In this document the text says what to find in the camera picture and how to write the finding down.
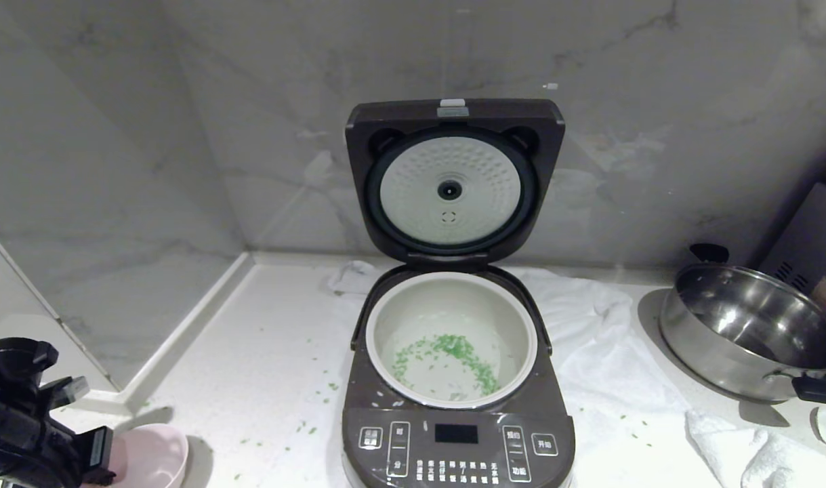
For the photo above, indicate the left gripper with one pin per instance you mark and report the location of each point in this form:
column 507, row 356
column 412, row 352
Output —
column 43, row 451

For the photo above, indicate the pink bowl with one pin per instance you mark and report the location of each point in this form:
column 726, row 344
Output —
column 156, row 457

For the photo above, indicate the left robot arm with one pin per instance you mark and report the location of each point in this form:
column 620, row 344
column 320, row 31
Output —
column 13, row 359

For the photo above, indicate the grey open rice cooker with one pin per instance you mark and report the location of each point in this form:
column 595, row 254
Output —
column 453, row 434

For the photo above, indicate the green rice grains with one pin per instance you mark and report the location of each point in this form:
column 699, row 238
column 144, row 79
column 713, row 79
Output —
column 446, row 344

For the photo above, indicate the white inner cooking pot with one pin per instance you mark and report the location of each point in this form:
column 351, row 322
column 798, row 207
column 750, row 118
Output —
column 453, row 305

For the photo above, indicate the rice cooker lid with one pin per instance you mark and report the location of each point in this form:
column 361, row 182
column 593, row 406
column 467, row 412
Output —
column 450, row 190

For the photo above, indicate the stainless steel pot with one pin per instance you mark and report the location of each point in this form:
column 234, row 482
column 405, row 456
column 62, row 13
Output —
column 745, row 318

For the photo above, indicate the white cloth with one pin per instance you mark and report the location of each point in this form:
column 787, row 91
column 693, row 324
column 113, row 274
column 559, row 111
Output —
column 602, row 352

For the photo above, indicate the white terry towel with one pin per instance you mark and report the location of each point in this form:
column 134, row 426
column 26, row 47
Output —
column 745, row 454

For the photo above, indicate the grey appliance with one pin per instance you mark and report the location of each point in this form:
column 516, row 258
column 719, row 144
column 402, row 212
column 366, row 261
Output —
column 816, row 237

